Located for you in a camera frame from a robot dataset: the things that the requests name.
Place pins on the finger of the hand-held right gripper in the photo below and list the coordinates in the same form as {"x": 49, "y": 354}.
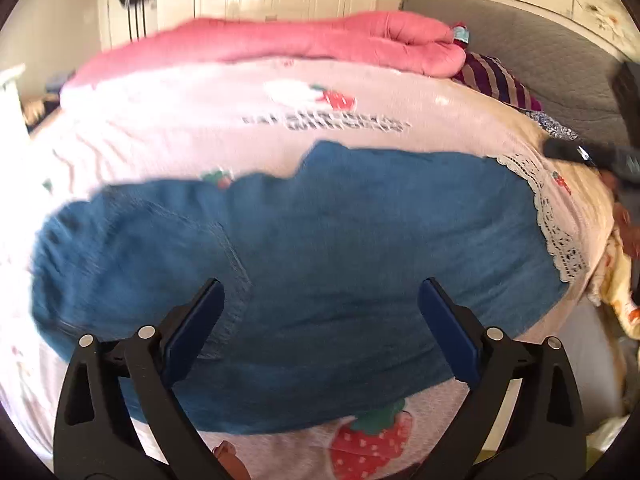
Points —
{"x": 562, "y": 149}

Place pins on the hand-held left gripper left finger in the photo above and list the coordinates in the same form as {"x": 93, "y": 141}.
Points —
{"x": 195, "y": 330}

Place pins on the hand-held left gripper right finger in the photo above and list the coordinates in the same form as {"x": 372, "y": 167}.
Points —
{"x": 447, "y": 330}

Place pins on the blue denim pants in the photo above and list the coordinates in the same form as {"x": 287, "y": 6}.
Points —
{"x": 325, "y": 260}

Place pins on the person's right hand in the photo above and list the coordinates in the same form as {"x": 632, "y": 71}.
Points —
{"x": 627, "y": 230}

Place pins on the blue floral cloth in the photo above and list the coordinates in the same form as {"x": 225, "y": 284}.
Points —
{"x": 555, "y": 127}

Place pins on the beige blanket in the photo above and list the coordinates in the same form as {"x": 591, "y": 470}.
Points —
{"x": 530, "y": 127}

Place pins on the grey padded headboard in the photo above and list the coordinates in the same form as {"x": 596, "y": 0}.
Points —
{"x": 550, "y": 60}

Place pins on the purple striped pillow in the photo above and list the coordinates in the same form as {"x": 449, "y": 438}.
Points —
{"x": 490, "y": 77}

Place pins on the yellow printed blanket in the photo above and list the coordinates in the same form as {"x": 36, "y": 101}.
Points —
{"x": 620, "y": 300}

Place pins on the small colourful cloth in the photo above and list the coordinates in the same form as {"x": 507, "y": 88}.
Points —
{"x": 461, "y": 33}

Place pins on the strawberry printed bedsheet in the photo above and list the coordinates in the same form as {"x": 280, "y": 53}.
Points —
{"x": 175, "y": 110}

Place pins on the pink quilt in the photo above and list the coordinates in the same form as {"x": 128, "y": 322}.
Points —
{"x": 300, "y": 40}

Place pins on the white dresser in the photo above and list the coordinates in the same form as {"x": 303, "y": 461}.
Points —
{"x": 10, "y": 95}

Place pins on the white door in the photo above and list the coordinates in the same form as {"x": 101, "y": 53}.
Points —
{"x": 112, "y": 20}

